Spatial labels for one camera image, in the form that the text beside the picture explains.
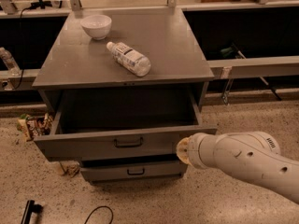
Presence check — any grey top drawer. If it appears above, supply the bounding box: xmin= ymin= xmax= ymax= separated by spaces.
xmin=35 ymin=87 xmax=217 ymax=161

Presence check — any grey drawer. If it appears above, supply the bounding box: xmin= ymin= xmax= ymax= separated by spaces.
xmin=80 ymin=160 xmax=187 ymax=182
xmin=35 ymin=87 xmax=217 ymax=161

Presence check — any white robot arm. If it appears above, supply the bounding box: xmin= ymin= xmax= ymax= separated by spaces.
xmin=177 ymin=132 xmax=299 ymax=203

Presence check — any grey metal drawer cabinet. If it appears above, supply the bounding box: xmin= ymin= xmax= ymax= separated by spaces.
xmin=32 ymin=7 xmax=216 ymax=185

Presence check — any grey lower drawer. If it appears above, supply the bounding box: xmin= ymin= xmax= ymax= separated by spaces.
xmin=80 ymin=160 xmax=187 ymax=182

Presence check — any clear plastic water bottle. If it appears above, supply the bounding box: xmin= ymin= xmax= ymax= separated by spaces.
xmin=107 ymin=42 xmax=151 ymax=77

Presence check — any crumpled brown paper bag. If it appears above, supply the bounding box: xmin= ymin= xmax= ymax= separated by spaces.
xmin=58 ymin=161 xmax=80 ymax=177

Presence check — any white ceramic bowl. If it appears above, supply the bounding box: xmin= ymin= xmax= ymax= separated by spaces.
xmin=80 ymin=15 xmax=112 ymax=40

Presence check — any snack bag on floor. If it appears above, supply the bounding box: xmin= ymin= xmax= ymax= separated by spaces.
xmin=17 ymin=113 xmax=53 ymax=141

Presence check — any black tool on floor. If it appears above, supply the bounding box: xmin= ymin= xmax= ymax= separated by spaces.
xmin=21 ymin=200 xmax=43 ymax=224

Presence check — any plastic bottle at left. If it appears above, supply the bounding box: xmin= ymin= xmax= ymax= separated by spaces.
xmin=0 ymin=48 xmax=21 ymax=77

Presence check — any black cable on floor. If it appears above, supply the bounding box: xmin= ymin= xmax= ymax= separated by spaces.
xmin=83 ymin=205 xmax=115 ymax=224

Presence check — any grey metal rail right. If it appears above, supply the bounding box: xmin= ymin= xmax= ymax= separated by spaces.
xmin=208 ymin=56 xmax=299 ymax=79

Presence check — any grey metal rail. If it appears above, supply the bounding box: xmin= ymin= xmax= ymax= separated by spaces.
xmin=208 ymin=56 xmax=299 ymax=79
xmin=0 ymin=69 xmax=39 ymax=91

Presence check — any grey metal rail left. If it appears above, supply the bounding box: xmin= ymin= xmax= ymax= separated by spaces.
xmin=0 ymin=69 xmax=39 ymax=91

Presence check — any black cable at left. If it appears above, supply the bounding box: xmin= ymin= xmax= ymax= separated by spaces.
xmin=12 ymin=3 xmax=41 ymax=91

